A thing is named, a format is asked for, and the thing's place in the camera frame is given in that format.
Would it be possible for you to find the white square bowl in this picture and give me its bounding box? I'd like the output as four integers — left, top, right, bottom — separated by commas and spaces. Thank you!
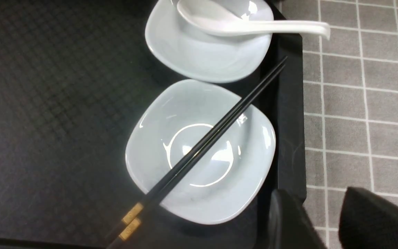
145, 0, 272, 83
125, 79, 276, 225

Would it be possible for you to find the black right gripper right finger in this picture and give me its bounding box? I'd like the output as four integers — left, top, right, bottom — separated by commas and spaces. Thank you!
338, 187, 398, 249

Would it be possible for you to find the white ceramic spoon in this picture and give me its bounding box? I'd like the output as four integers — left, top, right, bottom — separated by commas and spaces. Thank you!
177, 0, 331, 40

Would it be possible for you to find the black chopstick gold band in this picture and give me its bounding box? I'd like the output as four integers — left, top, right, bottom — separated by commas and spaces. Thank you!
107, 64, 286, 249
104, 56, 287, 242

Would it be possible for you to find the black plastic tray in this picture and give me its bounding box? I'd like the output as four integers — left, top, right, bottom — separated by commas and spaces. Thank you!
0, 0, 306, 249

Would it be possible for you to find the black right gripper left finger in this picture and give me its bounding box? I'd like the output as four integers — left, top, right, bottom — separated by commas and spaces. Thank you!
268, 189, 326, 249

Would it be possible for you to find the grey checked tablecloth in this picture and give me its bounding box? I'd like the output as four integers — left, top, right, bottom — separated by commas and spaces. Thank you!
275, 0, 398, 249

